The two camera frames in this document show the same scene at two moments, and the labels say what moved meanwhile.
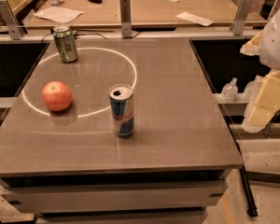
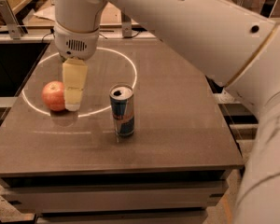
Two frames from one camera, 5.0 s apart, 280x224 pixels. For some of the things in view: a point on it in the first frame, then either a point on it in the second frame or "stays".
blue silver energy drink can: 121,100 stays
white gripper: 276,39 -> 76,44
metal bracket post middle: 126,17 stays
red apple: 56,95 stays
